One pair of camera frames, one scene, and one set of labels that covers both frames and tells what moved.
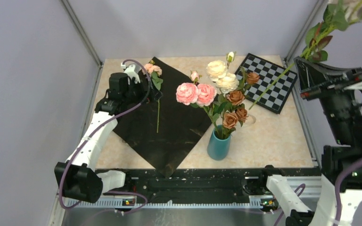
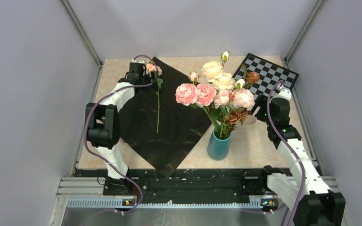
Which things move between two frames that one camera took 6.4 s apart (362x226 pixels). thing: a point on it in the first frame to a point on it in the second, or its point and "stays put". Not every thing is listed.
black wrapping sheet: (164, 131) stays put
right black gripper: (313, 75) to (261, 102)
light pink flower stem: (339, 14) to (241, 98)
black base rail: (219, 183) stays put
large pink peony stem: (196, 94) stays put
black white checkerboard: (273, 86) stays put
